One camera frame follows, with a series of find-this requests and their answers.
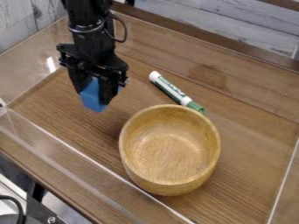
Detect brown wooden bowl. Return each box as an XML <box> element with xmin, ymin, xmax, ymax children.
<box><xmin>119</xmin><ymin>104</ymin><xmax>220</xmax><ymax>196</ymax></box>

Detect green white marker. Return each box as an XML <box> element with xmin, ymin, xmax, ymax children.
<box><xmin>148</xmin><ymin>71</ymin><xmax>204</xmax><ymax>113</ymax></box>

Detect clear acrylic tray wall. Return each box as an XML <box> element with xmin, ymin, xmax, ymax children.
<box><xmin>0</xmin><ymin>97</ymin><xmax>194</xmax><ymax>224</ymax></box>

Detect black cable bottom left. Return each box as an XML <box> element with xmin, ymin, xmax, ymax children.
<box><xmin>0</xmin><ymin>194</ymin><xmax>28</xmax><ymax>224</ymax></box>

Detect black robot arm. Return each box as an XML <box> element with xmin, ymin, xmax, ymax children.
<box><xmin>56</xmin><ymin>0</ymin><xmax>128</xmax><ymax>106</ymax></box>

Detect metal table bracket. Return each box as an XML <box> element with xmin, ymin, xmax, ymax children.
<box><xmin>36</xmin><ymin>204</ymin><xmax>67</xmax><ymax>224</ymax></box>

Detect blue rectangular block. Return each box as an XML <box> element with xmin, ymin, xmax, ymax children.
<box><xmin>79</xmin><ymin>78</ymin><xmax>108</xmax><ymax>112</ymax></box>

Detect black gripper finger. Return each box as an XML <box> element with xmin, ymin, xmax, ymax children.
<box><xmin>98</xmin><ymin>76</ymin><xmax>118</xmax><ymax>105</ymax></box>
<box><xmin>68</xmin><ymin>68</ymin><xmax>92</xmax><ymax>93</ymax></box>

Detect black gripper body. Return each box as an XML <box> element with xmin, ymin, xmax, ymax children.
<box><xmin>56</xmin><ymin>28</ymin><xmax>128</xmax><ymax>87</ymax></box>

